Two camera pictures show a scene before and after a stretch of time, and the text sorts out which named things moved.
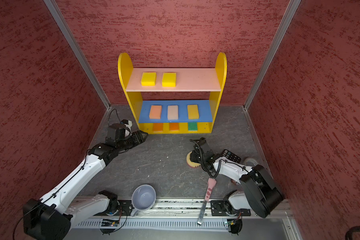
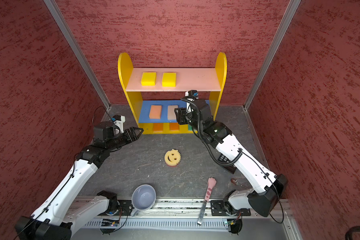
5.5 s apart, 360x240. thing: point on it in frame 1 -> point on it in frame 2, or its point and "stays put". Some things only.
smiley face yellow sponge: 193,164 -> 172,157
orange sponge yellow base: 158,127 stays put
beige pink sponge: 173,112 stays put
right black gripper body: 196,157 -> 189,118
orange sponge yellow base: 174,126 stays put
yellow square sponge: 169,79 stays put
